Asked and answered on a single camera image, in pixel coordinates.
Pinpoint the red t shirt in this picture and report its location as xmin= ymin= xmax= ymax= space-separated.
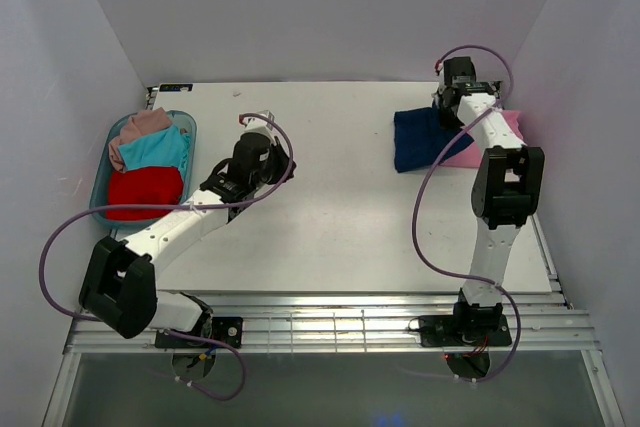
xmin=107 ymin=166 xmax=184 ymax=205

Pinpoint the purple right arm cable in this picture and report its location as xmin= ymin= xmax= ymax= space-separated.
xmin=412 ymin=44 xmax=524 ymax=384

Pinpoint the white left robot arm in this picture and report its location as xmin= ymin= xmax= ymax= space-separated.
xmin=79 ymin=131 xmax=294 ymax=347

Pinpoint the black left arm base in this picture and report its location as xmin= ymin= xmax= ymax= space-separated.
xmin=154 ymin=315 xmax=244 ymax=349

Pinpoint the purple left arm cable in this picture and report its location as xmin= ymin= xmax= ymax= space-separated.
xmin=38 ymin=111 xmax=296 ymax=402

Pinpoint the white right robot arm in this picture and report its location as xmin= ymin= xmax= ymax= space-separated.
xmin=419 ymin=56 xmax=545 ymax=347

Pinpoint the beige t shirt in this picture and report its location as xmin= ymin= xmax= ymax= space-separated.
xmin=108 ymin=109 xmax=172 ymax=172

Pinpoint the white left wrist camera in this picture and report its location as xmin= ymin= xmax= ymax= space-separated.
xmin=239 ymin=110 xmax=275 ymax=137

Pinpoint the folded pink t shirt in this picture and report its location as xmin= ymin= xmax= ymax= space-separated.
xmin=440 ymin=110 xmax=524 ymax=169

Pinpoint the aluminium front rail frame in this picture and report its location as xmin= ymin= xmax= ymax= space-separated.
xmin=63 ymin=291 xmax=601 ymax=356

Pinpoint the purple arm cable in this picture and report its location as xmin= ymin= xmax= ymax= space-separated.
xmin=412 ymin=44 xmax=524 ymax=384
xmin=38 ymin=111 xmax=296 ymax=402

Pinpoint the dark blue t shirt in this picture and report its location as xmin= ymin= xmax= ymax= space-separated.
xmin=393 ymin=107 xmax=474 ymax=173

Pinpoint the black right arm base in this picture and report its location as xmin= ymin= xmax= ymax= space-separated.
xmin=408 ymin=315 xmax=512 ymax=347

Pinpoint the teal plastic tray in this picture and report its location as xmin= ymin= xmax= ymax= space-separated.
xmin=89 ymin=110 xmax=197 ymax=229

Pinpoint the light blue t shirt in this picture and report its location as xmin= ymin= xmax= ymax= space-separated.
xmin=118 ymin=125 xmax=191 ymax=176

